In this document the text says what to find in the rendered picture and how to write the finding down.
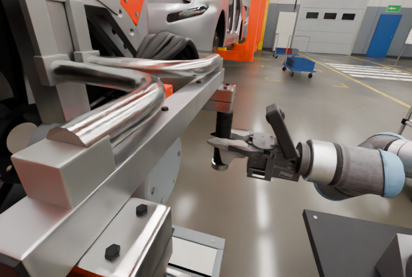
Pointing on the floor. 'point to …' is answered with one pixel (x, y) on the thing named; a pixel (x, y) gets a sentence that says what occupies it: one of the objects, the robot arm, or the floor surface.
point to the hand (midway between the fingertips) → (214, 135)
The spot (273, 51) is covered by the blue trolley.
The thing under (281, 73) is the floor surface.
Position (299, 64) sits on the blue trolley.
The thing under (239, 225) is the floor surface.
